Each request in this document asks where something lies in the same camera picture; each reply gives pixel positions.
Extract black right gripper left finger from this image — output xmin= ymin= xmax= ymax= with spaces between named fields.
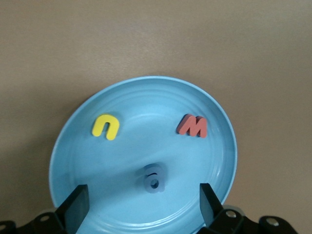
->
xmin=14 ymin=184 xmax=89 ymax=234

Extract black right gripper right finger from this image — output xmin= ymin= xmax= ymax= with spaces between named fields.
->
xmin=198 ymin=182 xmax=259 ymax=234

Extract blue foam letter a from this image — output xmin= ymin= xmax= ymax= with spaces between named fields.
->
xmin=142 ymin=163 xmax=168 ymax=195

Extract red foam letter w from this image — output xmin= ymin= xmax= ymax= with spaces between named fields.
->
xmin=175 ymin=114 xmax=208 ymax=139

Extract yellow foam letter u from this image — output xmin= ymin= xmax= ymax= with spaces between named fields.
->
xmin=92 ymin=113 xmax=121 ymax=141

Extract blue plate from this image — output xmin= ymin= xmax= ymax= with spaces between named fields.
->
xmin=48 ymin=76 xmax=238 ymax=234

